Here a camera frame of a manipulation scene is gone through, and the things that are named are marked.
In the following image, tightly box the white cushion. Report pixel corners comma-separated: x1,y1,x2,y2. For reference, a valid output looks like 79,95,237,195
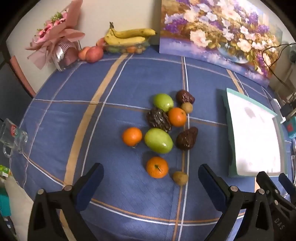
3,177,36,241

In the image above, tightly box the orange with stem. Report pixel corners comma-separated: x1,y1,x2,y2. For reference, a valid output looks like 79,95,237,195
146,157,169,179

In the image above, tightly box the large wrinkled dark date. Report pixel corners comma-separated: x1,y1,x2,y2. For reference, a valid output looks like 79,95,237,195
147,108,172,133

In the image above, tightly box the large green jujube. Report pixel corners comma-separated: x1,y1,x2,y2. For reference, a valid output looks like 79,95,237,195
144,128,174,154

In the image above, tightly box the blue plaid tablecloth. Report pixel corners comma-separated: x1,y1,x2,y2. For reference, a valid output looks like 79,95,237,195
10,51,295,241

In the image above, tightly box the white tray with teal rim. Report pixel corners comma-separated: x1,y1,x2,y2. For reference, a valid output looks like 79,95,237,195
222,88,288,178

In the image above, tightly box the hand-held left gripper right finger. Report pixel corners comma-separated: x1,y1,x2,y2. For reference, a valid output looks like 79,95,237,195
198,164,277,241

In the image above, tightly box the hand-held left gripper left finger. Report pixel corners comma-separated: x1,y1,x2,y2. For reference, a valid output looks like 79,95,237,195
28,163,104,241

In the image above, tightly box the pointed dark date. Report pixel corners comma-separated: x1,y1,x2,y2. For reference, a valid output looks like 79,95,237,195
176,126,199,151

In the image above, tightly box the yellow banana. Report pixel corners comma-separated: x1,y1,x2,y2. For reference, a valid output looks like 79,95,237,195
109,22,157,39
104,35,147,46

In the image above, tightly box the pink flower bouquet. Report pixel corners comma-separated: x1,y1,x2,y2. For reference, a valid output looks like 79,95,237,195
24,0,86,72

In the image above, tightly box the round dark date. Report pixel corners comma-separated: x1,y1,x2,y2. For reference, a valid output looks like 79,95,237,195
175,90,196,104

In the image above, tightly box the black charger cable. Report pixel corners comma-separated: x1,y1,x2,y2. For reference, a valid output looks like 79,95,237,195
261,42,296,99

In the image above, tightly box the small green jujube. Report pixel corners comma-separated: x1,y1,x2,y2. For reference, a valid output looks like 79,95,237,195
153,93,174,112

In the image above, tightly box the black charger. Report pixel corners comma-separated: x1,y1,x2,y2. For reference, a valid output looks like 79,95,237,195
280,103,293,117

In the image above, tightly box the small brown longan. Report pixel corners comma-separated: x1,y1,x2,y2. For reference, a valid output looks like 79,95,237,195
181,102,193,114
172,171,189,186

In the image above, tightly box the glass mug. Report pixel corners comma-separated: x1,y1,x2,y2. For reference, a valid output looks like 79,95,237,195
0,118,28,159

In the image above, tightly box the glass fruit bowl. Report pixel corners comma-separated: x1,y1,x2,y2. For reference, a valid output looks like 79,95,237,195
103,38,150,55

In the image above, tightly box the flower painting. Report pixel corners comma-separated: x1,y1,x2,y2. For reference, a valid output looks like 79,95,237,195
159,0,284,88

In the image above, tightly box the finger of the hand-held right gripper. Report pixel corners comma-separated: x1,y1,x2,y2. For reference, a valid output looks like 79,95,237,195
279,173,296,204
256,171,296,241

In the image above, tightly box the teal box with red label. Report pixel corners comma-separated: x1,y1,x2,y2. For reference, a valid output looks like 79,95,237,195
283,116,296,140

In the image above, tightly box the green carton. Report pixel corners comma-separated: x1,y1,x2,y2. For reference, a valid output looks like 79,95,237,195
0,164,12,179

